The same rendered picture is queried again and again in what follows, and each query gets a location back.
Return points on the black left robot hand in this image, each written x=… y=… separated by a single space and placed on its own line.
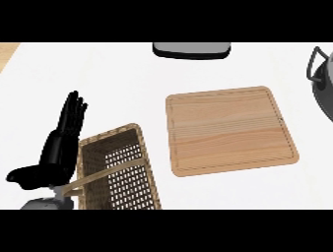
x=59 y=147

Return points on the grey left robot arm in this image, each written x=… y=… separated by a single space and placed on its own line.
x=44 y=202

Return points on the wooden cutting board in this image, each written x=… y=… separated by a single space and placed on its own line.
x=229 y=130

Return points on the tan wicker basket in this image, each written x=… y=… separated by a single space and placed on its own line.
x=120 y=170

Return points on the grey and black appliance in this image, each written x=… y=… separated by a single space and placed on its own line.
x=191 y=50

